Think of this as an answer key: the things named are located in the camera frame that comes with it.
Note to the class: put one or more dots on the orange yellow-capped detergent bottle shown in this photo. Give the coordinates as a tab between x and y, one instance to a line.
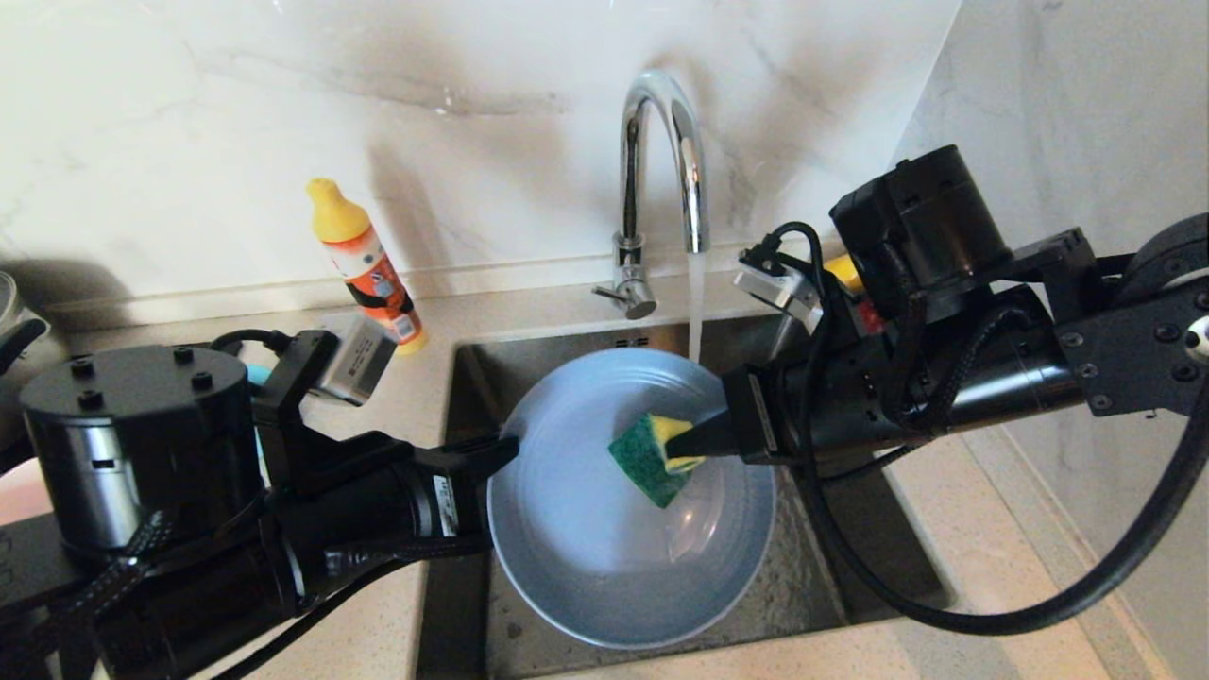
373	274

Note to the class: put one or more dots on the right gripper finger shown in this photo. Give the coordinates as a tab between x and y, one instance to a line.
704	439

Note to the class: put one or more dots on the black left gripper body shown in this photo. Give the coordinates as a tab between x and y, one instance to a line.
378	529

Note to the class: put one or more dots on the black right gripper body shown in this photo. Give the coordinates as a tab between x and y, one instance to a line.
841	406

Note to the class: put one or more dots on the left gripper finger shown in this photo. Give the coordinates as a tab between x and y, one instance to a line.
477	456

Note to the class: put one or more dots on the yellow pear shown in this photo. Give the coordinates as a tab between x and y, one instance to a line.
843	274

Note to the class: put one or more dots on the pink bowl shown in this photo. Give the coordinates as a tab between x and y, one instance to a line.
19	491

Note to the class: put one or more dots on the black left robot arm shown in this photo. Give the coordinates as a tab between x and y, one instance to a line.
132	444

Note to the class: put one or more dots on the blue-grey plate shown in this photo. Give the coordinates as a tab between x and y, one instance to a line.
586	548

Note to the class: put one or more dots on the silver pot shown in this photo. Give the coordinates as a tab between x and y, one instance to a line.
14	331

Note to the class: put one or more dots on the dark red apple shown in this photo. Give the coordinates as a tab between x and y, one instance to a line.
869	318

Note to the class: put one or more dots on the chrome gooseneck faucet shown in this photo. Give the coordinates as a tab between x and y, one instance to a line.
635	272

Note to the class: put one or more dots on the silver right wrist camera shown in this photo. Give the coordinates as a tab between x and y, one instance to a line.
774	288

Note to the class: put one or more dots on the teal bowl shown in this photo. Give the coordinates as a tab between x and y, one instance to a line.
260	375

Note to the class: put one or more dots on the yellow sponge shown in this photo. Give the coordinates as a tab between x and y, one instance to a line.
647	458

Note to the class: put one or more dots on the stainless steel sink basin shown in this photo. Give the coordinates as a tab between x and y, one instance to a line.
472	397

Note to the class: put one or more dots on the clear-cased left wrist camera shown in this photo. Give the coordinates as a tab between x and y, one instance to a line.
359	354

